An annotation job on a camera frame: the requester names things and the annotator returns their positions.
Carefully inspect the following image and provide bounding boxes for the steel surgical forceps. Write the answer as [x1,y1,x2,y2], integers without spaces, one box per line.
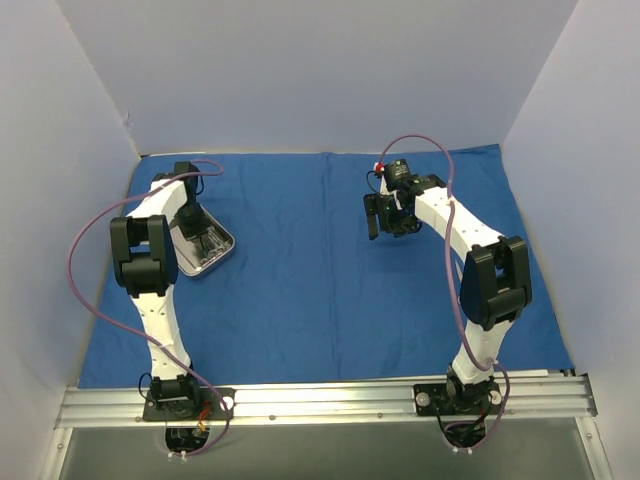
[199,234,226,263]

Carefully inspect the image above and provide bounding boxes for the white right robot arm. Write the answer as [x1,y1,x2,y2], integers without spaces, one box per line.
[363,163,532,413]

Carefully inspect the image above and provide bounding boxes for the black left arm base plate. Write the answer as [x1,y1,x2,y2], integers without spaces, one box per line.
[142,386,236,422]

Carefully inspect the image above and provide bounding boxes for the aluminium front frame rail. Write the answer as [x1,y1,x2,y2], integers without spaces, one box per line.
[55,370,597,428]

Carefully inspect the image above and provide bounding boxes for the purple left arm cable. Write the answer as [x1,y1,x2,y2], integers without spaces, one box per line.
[67,159,236,459]

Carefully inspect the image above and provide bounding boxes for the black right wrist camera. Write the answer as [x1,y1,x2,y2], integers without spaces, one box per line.
[382,159,413,192]

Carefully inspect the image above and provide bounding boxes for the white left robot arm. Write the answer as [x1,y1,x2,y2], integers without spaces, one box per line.
[110,162,208,419]

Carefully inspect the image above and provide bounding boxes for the blue surgical drape cloth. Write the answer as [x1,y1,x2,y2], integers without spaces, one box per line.
[78,144,574,389]

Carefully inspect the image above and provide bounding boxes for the steel hemostat clamp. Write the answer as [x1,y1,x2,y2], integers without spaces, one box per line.
[206,232,228,258]

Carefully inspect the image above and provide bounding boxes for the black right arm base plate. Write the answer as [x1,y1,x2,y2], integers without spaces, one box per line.
[412,379,503,417]

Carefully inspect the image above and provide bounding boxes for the stainless steel instrument tray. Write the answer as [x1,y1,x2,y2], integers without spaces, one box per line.
[169,211,236,277]

